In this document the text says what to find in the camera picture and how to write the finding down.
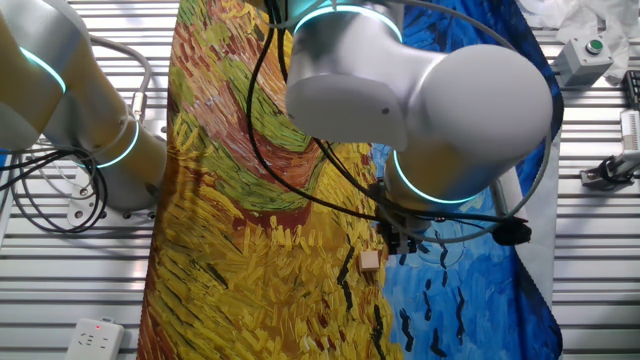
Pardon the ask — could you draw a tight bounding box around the white power strip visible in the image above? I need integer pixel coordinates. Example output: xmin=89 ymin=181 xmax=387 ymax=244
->
xmin=64 ymin=317 xmax=126 ymax=360

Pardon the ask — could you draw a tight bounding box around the small wooden block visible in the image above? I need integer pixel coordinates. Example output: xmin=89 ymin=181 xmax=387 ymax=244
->
xmin=358 ymin=250 xmax=382 ymax=273

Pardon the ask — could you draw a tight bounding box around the white ribbed device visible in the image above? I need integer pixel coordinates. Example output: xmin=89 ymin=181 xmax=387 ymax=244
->
xmin=619 ymin=109 xmax=640 ymax=154

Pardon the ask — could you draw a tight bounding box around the painted wheatfield cloth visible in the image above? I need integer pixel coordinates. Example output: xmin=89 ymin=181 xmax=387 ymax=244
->
xmin=137 ymin=0 xmax=565 ymax=360

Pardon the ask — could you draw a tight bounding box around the black keyboard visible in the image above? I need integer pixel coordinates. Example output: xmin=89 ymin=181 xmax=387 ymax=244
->
xmin=622 ymin=69 xmax=640 ymax=109

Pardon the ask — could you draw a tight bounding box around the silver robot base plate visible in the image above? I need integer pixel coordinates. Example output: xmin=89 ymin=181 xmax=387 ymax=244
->
xmin=66 ymin=164 xmax=159 ymax=227

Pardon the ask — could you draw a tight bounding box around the grey box with green button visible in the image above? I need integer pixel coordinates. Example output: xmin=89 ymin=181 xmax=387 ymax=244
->
xmin=551 ymin=37 xmax=616 ymax=89

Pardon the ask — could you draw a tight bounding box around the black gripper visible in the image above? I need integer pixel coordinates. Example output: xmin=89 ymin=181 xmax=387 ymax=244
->
xmin=374 ymin=218 xmax=419 ymax=256

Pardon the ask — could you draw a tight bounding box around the crumpled white plastic sheet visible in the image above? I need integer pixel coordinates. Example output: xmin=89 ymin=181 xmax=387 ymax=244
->
xmin=518 ymin=0 xmax=640 ymax=84

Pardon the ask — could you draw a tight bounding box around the thick grey cable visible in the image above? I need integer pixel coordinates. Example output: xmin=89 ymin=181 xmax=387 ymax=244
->
xmin=82 ymin=33 xmax=154 ymax=124

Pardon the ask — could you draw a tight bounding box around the black metal clamp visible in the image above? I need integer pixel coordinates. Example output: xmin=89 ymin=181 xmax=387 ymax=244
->
xmin=579 ymin=151 xmax=640 ymax=189

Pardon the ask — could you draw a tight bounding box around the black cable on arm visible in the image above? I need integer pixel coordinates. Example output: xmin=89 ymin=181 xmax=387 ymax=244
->
xmin=244 ymin=0 xmax=529 ymax=227

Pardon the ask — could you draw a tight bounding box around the black cable bundle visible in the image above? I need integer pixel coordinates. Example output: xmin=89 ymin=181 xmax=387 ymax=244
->
xmin=0 ymin=144 xmax=109 ymax=235

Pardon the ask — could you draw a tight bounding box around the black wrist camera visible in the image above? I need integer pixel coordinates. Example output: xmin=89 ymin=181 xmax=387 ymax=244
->
xmin=492 ymin=218 xmax=533 ymax=247

